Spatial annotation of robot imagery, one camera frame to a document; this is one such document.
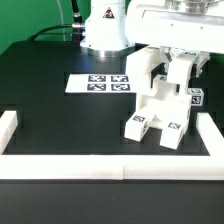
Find white chair seat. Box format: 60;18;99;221
135;75;193;129

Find white tagged cube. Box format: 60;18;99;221
188;88;204;106

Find white chair back frame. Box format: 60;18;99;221
125;46;200;93

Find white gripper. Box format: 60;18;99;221
125;0;224;77

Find black cable with connector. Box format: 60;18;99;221
27;0;86;42

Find white marker base plate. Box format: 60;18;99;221
65;74;134;93

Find white U-shaped fence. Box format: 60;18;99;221
0;111;224;180

